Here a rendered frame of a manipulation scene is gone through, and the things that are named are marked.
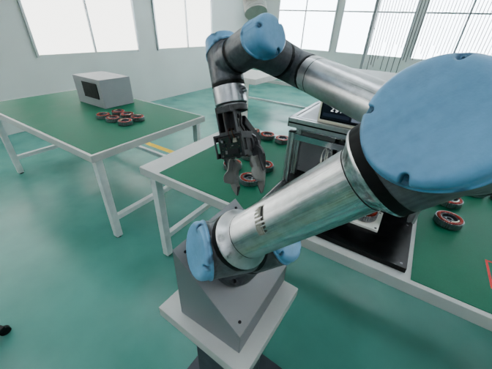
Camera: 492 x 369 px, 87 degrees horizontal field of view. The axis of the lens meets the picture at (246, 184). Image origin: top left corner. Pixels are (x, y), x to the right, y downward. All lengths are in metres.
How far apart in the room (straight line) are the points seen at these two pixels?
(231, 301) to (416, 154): 0.60
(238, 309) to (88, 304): 1.37
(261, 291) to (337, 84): 0.58
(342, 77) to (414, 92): 0.26
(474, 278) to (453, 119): 1.06
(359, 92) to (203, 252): 0.38
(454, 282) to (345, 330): 0.80
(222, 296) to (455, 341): 1.62
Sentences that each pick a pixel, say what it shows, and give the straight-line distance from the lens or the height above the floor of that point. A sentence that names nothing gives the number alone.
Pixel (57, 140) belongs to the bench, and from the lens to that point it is 2.28.
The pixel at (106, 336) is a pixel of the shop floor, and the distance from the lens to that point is 1.83.
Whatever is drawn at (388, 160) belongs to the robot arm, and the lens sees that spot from 0.26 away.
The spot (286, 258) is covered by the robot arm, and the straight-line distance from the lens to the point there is 0.58.
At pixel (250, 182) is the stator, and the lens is 1.37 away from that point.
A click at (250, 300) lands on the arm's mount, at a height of 0.85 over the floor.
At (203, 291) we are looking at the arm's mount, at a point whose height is 0.92.
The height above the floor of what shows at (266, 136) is 0.78.
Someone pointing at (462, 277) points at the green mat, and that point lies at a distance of 1.26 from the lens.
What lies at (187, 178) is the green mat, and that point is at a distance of 1.48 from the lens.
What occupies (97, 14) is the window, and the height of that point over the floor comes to 1.54.
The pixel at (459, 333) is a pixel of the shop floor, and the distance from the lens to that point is 2.16.
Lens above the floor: 1.49
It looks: 32 degrees down
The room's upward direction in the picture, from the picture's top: 3 degrees clockwise
